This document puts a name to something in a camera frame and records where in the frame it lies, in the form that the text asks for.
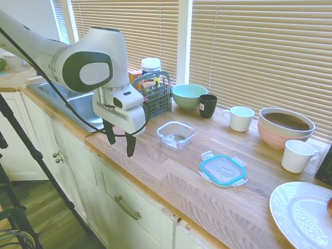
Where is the black camera tripod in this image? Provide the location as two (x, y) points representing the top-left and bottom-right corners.
(0, 92), (94, 249)

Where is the clear lid with teal seal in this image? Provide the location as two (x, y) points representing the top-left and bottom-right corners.
(199, 151), (247, 188)

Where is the stainless steel sink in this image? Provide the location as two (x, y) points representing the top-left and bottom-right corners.
(25, 80), (106, 132)

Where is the white ceramic mug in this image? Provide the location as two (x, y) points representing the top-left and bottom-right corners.
(222, 105), (256, 133)
(281, 140), (322, 174)

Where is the mint green bowl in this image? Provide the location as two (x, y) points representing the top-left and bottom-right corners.
(172, 84), (209, 110)

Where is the metal bar drawer handle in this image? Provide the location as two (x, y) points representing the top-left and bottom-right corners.
(114, 196), (142, 222)

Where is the grey bowl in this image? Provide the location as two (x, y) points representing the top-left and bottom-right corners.
(259, 107), (316, 137)

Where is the white wipes canister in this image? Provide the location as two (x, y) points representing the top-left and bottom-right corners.
(141, 57), (163, 90)

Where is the orange cardboard box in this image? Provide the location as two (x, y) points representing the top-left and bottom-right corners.
(129, 69), (143, 85)

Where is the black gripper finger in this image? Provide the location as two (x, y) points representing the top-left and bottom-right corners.
(124, 132), (137, 158)
(103, 119), (117, 145)

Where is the narrow white window blind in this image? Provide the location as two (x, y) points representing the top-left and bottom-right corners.
(50, 0), (70, 45)

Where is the clear glass food container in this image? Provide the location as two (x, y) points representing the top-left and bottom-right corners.
(156, 121), (196, 151)

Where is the black cup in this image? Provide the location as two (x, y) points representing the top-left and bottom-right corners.
(199, 94), (218, 119)

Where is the white dinner plate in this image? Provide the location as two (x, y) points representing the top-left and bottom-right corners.
(269, 181), (332, 249)

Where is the white kitchen cabinet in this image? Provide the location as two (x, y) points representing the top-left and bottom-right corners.
(0, 89), (230, 249)

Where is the wide beige window blind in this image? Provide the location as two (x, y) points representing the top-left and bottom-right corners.
(190, 0), (332, 145)

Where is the pink bowl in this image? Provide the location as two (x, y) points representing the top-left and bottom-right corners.
(257, 118), (313, 150)

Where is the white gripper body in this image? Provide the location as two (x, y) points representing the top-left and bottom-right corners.
(92, 100), (146, 137)

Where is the grey plastic cutlery basket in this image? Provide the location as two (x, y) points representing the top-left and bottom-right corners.
(132, 71), (174, 121)

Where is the white tub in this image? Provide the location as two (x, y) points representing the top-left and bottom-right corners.
(2, 51), (27, 73)

